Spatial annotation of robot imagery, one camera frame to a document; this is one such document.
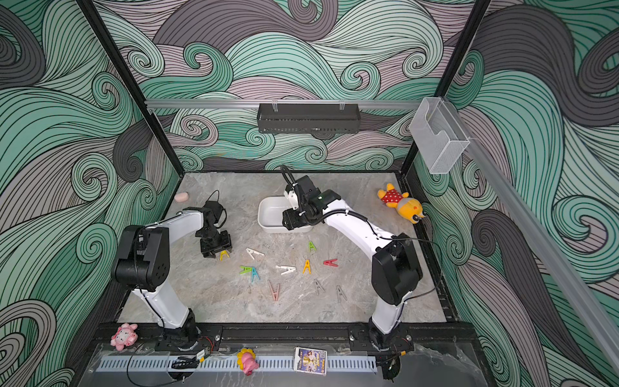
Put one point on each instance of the pink yellow plush toy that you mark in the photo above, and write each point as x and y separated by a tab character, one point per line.
246	360

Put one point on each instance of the grey clothespin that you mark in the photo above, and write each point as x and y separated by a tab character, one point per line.
318	287
341	296

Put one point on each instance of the black corner frame post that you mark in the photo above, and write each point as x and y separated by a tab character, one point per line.
104	37
463	44

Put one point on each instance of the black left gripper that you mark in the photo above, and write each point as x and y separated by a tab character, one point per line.
227	244

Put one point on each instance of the white plastic storage box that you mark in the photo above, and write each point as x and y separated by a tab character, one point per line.
270	216

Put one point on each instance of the playing card box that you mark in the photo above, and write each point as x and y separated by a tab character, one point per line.
311	361

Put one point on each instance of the black corner frame post left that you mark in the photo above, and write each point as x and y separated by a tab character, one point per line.
104	37

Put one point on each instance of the red clothespin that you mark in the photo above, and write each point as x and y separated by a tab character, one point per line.
331	263

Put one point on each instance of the black wall tray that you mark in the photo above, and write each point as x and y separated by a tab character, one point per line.
308	119

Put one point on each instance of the teal clothespin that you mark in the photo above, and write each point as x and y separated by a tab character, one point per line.
254	275

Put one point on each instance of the aluminium rail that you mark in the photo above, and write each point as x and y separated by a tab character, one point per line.
221	103
533	217

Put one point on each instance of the clear plastic wall bin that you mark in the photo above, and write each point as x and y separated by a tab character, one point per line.
438	132

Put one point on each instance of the black corner frame post right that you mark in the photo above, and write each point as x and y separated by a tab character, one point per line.
463	44

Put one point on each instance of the orange clothespin centre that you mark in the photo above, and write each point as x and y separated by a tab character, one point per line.
307	267

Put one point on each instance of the white clothespin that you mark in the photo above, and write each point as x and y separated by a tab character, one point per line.
253	253
286	269

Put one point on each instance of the pink pig plush toy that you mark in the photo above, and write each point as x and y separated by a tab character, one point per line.
125	336

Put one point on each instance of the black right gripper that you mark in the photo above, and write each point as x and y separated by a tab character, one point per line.
292	221

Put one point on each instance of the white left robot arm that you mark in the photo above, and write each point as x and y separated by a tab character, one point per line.
143	262

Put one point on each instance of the yellow plush bear toy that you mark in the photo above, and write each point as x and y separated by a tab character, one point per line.
407	207

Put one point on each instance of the aluminium rail right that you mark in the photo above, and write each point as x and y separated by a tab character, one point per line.
533	217

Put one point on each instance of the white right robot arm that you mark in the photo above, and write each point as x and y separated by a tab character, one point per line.
395	268

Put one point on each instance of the pink eraser blob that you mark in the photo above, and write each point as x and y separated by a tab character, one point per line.
181	197

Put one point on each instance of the pink clothespin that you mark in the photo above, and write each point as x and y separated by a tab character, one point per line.
275	291

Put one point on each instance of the aluminium rail back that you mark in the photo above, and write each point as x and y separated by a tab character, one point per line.
221	103

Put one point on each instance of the white slotted cable duct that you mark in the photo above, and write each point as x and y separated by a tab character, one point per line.
356	364

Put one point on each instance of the yellow clothespin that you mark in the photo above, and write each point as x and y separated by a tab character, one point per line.
224	255

